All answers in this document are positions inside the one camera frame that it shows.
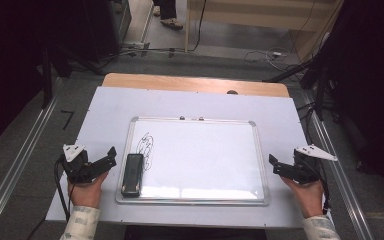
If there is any person's left hand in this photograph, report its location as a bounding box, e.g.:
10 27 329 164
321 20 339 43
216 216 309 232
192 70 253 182
67 171 110 210

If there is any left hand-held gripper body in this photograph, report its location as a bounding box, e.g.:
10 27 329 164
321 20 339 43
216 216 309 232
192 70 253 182
61 143 96 184

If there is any person's right hand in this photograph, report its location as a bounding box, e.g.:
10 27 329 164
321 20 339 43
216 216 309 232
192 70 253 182
280 176 325 220

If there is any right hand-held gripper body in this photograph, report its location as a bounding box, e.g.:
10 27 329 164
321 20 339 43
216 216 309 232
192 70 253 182
292 144 339 185

